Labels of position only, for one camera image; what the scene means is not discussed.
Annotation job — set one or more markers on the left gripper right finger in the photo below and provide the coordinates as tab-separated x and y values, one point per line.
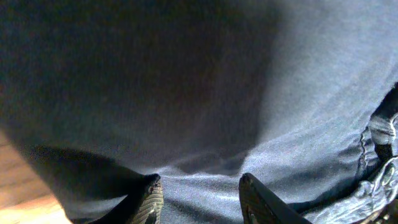
260	205

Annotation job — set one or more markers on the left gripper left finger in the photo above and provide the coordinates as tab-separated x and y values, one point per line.
143	206

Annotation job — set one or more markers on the blue denim shorts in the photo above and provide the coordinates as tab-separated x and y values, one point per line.
302	94

